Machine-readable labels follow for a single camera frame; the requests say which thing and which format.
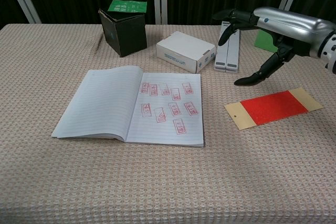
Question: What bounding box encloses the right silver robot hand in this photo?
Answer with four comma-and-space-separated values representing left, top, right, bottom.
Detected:
212, 6, 336, 86

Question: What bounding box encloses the red and tan card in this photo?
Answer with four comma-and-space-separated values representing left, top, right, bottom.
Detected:
224, 87, 324, 131

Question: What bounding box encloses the white cardboard box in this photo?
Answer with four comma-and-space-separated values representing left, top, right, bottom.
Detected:
155, 31, 217, 74

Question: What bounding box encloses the black box with green flap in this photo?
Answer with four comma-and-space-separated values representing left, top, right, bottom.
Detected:
98, 0, 148, 58

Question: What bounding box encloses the open lined notebook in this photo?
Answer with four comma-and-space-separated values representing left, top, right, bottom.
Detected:
51, 66, 205, 148

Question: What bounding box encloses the beige waffle tablecloth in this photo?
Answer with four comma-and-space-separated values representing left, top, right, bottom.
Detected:
0, 23, 336, 224

